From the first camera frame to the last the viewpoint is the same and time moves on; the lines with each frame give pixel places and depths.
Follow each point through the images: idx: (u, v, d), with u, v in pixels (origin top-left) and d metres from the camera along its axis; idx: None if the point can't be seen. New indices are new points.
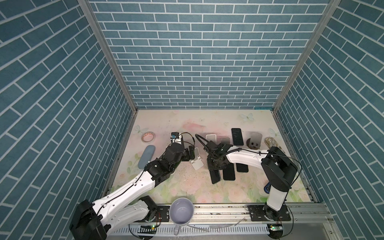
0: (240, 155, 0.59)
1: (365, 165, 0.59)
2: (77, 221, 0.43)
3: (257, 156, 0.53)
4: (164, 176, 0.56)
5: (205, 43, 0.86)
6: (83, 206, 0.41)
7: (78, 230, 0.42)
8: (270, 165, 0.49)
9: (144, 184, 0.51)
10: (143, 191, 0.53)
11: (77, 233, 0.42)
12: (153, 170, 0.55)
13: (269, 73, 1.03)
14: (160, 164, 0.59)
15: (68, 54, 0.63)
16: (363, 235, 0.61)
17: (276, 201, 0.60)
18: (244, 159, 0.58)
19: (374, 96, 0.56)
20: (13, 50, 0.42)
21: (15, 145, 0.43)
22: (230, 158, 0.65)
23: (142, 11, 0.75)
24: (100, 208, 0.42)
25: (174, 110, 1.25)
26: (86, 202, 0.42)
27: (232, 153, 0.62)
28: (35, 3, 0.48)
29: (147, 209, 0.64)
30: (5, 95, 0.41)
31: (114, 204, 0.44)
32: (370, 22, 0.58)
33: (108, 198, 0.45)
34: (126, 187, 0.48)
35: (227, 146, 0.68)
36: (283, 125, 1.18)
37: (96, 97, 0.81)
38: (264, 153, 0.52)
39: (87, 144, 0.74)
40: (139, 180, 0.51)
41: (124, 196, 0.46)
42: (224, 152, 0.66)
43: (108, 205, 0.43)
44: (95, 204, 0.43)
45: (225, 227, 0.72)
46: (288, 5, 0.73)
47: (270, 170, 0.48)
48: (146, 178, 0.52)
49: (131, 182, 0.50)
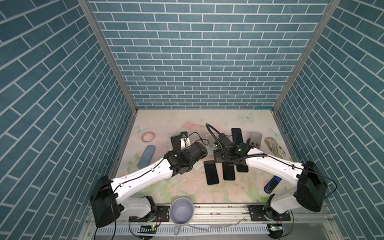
0: (264, 162, 0.52)
1: (365, 165, 0.59)
2: (96, 194, 0.43)
3: (289, 169, 0.47)
4: (182, 168, 0.54)
5: (205, 43, 0.86)
6: (103, 181, 0.42)
7: (94, 203, 0.44)
8: (307, 183, 0.42)
9: (162, 172, 0.49)
10: (158, 180, 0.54)
11: (95, 206, 0.43)
12: (173, 159, 0.53)
13: (269, 73, 1.03)
14: (181, 156, 0.56)
15: (68, 54, 0.63)
16: (363, 235, 0.61)
17: (281, 205, 0.59)
18: (270, 168, 0.51)
19: (374, 96, 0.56)
20: (13, 50, 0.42)
21: (15, 145, 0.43)
22: (248, 162, 0.57)
23: (142, 11, 0.75)
24: (117, 187, 0.42)
25: (174, 110, 1.25)
26: (105, 179, 0.43)
27: (253, 160, 0.55)
28: (35, 3, 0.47)
29: (150, 209, 0.64)
30: (4, 95, 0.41)
31: (130, 185, 0.44)
32: (370, 22, 0.58)
33: (125, 179, 0.44)
34: (143, 172, 0.47)
35: (246, 148, 0.59)
36: (283, 125, 1.18)
37: (96, 97, 0.81)
38: (299, 168, 0.46)
39: (87, 144, 0.74)
40: (157, 167, 0.50)
41: (140, 180, 0.46)
42: (242, 153, 0.57)
43: (124, 185, 0.43)
44: (113, 182, 0.43)
45: (225, 227, 0.72)
46: (288, 5, 0.73)
47: (307, 189, 0.42)
48: (164, 166, 0.50)
49: (149, 167, 0.49)
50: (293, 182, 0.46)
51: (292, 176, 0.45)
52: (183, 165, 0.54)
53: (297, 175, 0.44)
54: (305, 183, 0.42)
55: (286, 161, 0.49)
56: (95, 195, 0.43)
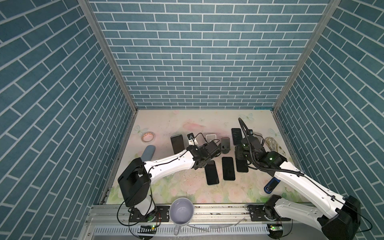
0: (300, 182, 0.47)
1: (365, 165, 0.59)
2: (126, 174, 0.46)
3: (327, 198, 0.42)
4: (201, 161, 0.60)
5: (205, 43, 0.86)
6: (136, 163, 0.46)
7: (124, 184, 0.46)
8: (347, 220, 0.38)
9: (186, 162, 0.54)
10: (183, 168, 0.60)
11: (124, 186, 0.46)
12: (194, 152, 0.58)
13: (269, 73, 1.03)
14: (200, 150, 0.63)
15: (68, 54, 0.63)
16: (362, 235, 0.61)
17: (287, 212, 0.58)
18: (303, 189, 0.47)
19: (374, 96, 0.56)
20: (13, 50, 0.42)
21: (16, 145, 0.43)
22: (278, 174, 0.52)
23: (142, 11, 0.75)
24: (150, 169, 0.46)
25: (174, 110, 1.25)
26: (138, 161, 0.46)
27: (285, 175, 0.50)
28: (35, 3, 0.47)
29: (153, 206, 0.66)
30: (4, 95, 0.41)
31: (161, 169, 0.48)
32: (370, 22, 0.58)
33: (156, 163, 0.49)
34: (170, 159, 0.52)
35: (278, 158, 0.54)
36: (283, 125, 1.18)
37: (96, 97, 0.81)
38: (340, 201, 0.41)
39: (87, 144, 0.74)
40: (182, 157, 0.55)
41: (169, 165, 0.50)
42: (273, 164, 0.52)
43: (156, 168, 0.47)
44: (146, 164, 0.47)
45: (225, 227, 0.72)
46: (288, 5, 0.73)
47: (344, 226, 0.38)
48: (188, 157, 0.56)
49: (175, 156, 0.54)
50: (329, 214, 0.41)
51: (329, 208, 0.41)
52: (202, 158, 0.60)
53: (336, 209, 0.40)
54: (345, 220, 0.38)
55: (324, 189, 0.45)
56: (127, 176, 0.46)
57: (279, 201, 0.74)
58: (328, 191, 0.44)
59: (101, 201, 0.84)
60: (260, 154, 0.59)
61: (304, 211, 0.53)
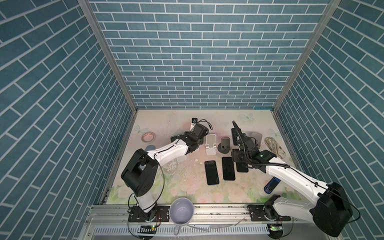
0: (286, 173, 0.51)
1: (365, 165, 0.59)
2: (129, 167, 0.49)
3: (311, 185, 0.45)
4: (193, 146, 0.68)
5: (205, 43, 0.86)
6: (138, 152, 0.49)
7: (127, 176, 0.48)
8: (328, 204, 0.40)
9: (182, 148, 0.61)
10: (179, 154, 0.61)
11: (128, 178, 0.48)
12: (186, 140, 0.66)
13: (269, 73, 1.03)
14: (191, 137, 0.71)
15: (68, 54, 0.63)
16: (363, 235, 0.61)
17: (287, 211, 0.58)
18: (292, 182, 0.49)
19: (374, 96, 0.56)
20: (13, 50, 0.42)
21: (15, 145, 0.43)
22: (269, 169, 0.56)
23: (142, 11, 0.75)
24: (154, 154, 0.51)
25: (174, 110, 1.25)
26: (140, 150, 0.50)
27: (274, 166, 0.54)
28: (35, 3, 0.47)
29: (154, 203, 0.67)
30: (4, 95, 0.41)
31: (164, 154, 0.53)
32: (370, 22, 0.58)
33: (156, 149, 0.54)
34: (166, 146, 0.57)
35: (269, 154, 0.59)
36: (283, 125, 1.18)
37: (96, 97, 0.81)
38: (322, 187, 0.44)
39: (87, 144, 0.74)
40: (178, 143, 0.62)
41: (169, 152, 0.55)
42: (263, 160, 0.57)
43: (159, 154, 0.52)
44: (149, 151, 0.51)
45: (225, 227, 0.72)
46: (288, 5, 0.73)
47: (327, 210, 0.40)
48: (182, 143, 0.63)
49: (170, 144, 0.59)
50: (313, 200, 0.44)
51: (313, 194, 0.43)
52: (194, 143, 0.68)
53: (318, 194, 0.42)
54: (326, 203, 0.40)
55: (309, 177, 0.48)
56: (130, 168, 0.48)
57: (278, 200, 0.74)
58: (312, 179, 0.47)
59: (101, 201, 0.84)
60: (253, 152, 0.65)
61: (299, 205, 0.53)
